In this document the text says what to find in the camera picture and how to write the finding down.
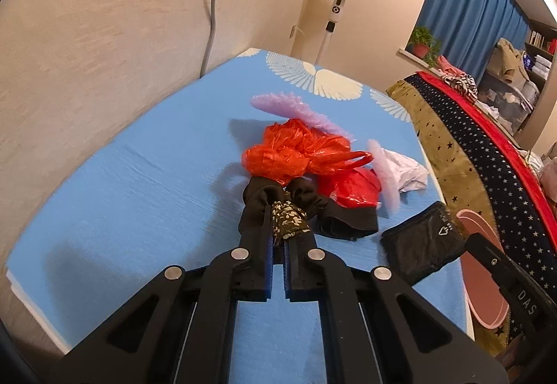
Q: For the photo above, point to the wooden bookshelf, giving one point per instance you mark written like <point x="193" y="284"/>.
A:
<point x="540" y="48"/>

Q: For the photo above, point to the purple foam net sleeve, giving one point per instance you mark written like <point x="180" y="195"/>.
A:
<point x="291" y="106"/>

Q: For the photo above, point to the orange-red plastic bag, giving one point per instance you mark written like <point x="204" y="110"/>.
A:
<point x="291" y="150"/>

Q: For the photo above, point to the black floral sock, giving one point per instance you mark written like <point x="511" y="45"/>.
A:
<point x="284" y="211"/>

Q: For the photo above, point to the blue mattress sheet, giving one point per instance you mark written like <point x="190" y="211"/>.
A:
<point x="168" y="190"/>

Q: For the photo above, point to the potted green plant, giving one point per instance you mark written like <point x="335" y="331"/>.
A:
<point x="424" y="45"/>

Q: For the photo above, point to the red bed blanket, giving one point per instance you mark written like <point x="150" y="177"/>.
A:
<point x="500" y="166"/>

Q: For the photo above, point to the zebra striped cloth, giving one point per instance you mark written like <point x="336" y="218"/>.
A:
<point x="464" y="85"/>

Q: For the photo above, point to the black cloth piece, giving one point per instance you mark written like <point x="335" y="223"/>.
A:
<point x="348" y="224"/>

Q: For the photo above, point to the red plastic wrapper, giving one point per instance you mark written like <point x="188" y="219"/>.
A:
<point x="351" y="189"/>

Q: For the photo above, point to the pink folded cloth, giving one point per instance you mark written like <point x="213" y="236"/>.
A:
<point x="447" y="68"/>

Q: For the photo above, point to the star pattern bed blanket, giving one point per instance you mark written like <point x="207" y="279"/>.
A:
<point x="522" y="239"/>

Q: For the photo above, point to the pink trash bin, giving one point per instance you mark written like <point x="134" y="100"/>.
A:
<point x="482" y="294"/>

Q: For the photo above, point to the beige jacket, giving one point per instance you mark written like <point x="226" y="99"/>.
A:
<point x="507" y="62"/>

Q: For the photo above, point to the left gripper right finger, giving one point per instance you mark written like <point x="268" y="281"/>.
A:
<point x="376" y="328"/>

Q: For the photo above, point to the blue curtain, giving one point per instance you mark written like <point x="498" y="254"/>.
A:
<point x="468" y="30"/>

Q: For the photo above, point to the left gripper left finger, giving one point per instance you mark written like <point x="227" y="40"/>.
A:
<point x="179" y="327"/>

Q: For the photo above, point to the clear storage box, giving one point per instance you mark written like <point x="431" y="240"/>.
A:
<point x="514" y="102"/>

